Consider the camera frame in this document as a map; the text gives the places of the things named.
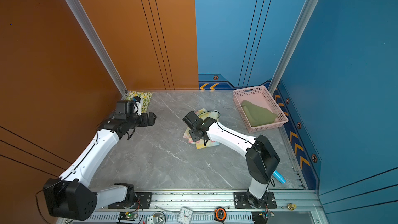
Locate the pastel floral skirt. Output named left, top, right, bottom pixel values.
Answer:
left=183, top=108, right=220, bottom=149

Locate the lemon print skirt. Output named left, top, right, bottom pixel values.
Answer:
left=125, top=91, right=152, bottom=113

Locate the pink plastic basket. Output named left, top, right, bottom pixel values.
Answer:
left=233, top=86, right=288, bottom=133

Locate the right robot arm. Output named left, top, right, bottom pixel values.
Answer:
left=182, top=111, right=280, bottom=208

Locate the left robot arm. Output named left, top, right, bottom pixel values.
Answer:
left=42, top=96, right=157, bottom=221

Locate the olive green skirt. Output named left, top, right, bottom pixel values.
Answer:
left=241, top=100, right=277, bottom=127

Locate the orange black tape measure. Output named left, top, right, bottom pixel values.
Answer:
left=214, top=207, right=227, bottom=224

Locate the white square clock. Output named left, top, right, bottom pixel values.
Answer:
left=177, top=207, right=193, bottom=224

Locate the light blue plastic tube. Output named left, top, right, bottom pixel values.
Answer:
left=273, top=171, right=286, bottom=184

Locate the green circuit board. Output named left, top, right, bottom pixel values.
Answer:
left=118, top=212, right=139, bottom=223

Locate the white power plug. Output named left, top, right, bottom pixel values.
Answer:
left=146, top=212, right=166, bottom=224

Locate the brass round knob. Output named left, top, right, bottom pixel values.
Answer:
left=287, top=203, right=297, bottom=211

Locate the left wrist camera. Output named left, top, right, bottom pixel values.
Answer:
left=132, top=96, right=142, bottom=116

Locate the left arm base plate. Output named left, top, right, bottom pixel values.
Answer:
left=107, top=192, right=152, bottom=209

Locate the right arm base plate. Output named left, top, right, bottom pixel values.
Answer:
left=233, top=191, right=277, bottom=209

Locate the black board with wires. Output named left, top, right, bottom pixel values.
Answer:
left=251, top=211, right=275, bottom=224

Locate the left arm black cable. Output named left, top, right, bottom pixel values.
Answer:
left=35, top=189, right=50, bottom=224

